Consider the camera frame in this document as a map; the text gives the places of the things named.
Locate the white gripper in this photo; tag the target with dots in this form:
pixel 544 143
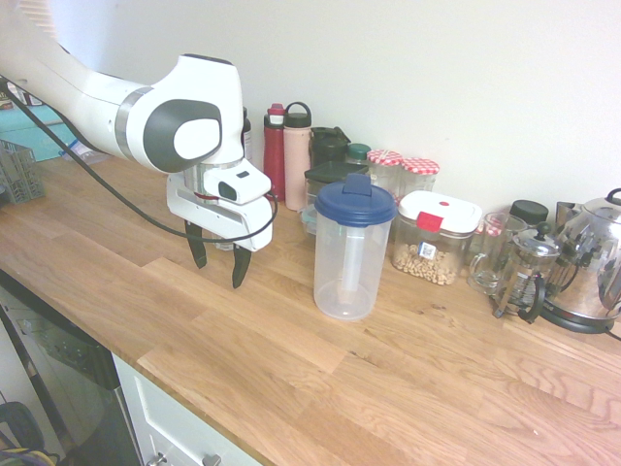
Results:
pixel 218 218

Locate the clear pitcher with blue lid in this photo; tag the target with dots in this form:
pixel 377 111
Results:
pixel 347 272

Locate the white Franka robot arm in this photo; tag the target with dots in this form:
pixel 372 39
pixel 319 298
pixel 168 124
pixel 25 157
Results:
pixel 97 107

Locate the red water bottle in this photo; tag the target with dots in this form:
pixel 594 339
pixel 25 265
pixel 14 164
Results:
pixel 274 160

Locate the pink water bottle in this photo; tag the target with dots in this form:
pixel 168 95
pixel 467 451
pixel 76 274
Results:
pixel 296 165

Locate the glass container teal-seal lid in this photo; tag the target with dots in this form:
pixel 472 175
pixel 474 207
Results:
pixel 309 218

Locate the square container dark lid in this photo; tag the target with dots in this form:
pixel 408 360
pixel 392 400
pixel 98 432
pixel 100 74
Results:
pixel 330 172

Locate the black shaker bottle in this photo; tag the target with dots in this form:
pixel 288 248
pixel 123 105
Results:
pixel 325 145

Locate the clear zip bag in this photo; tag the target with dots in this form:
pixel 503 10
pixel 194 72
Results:
pixel 82 155

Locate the white cabinet drawer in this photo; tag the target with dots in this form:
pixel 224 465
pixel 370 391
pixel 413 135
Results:
pixel 160 417

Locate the green-lidded glass jar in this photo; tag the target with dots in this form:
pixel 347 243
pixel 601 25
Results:
pixel 358 151

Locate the black dishwasher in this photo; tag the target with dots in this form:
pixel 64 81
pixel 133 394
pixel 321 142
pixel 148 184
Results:
pixel 63 349

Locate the glass jar red-checked lid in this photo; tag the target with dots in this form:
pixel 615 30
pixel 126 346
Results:
pixel 419 175
pixel 383 170

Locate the grey plastic cutlery basket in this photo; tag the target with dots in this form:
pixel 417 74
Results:
pixel 19 175

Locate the cereal container white lid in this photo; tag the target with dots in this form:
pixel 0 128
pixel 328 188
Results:
pixel 436 242

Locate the teal flat board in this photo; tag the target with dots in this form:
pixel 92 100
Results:
pixel 29 141

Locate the clear glass mug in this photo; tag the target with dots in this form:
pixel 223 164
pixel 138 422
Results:
pixel 485 276

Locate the small jar red-checked lid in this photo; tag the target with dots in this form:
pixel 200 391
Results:
pixel 495 224

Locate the glass French press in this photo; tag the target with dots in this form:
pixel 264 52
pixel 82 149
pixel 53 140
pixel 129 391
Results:
pixel 526 272

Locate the black-lidded jar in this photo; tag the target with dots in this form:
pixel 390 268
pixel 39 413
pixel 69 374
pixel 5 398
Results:
pixel 529 211

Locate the shiny steel kettle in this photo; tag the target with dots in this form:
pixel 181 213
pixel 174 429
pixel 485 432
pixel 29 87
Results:
pixel 592 262

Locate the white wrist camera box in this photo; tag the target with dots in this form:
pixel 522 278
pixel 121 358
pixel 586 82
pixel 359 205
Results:
pixel 238 184

